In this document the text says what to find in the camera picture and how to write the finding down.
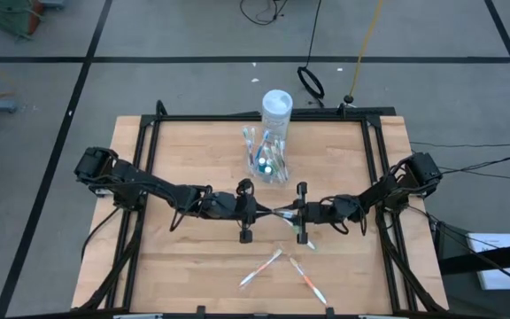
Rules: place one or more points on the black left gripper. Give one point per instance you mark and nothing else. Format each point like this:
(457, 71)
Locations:
(246, 208)

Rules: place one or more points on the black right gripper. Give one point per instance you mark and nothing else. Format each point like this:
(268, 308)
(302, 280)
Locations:
(314, 212)

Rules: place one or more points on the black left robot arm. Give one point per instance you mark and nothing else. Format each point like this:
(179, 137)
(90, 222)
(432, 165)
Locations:
(149, 181)

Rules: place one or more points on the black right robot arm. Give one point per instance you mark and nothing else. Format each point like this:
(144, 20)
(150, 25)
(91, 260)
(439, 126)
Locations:
(381, 191)

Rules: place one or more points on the clear plastic organizer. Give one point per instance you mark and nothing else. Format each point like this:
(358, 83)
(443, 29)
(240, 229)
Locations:
(257, 176)

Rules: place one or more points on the white pink toothbrush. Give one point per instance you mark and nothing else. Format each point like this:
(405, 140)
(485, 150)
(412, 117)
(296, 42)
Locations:
(260, 268)

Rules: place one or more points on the white wipes canister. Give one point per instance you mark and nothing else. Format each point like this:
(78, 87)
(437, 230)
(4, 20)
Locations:
(277, 111)

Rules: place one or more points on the black bar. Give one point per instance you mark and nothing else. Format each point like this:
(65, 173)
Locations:
(481, 260)

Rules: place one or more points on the white booklet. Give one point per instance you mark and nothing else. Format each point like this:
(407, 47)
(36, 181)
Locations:
(505, 280)

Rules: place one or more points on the green and orange bundle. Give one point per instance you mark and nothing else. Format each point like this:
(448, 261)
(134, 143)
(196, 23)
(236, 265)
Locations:
(13, 15)

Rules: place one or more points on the black aluminium table frame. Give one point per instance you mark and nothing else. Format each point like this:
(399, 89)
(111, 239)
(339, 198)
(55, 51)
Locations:
(184, 118)

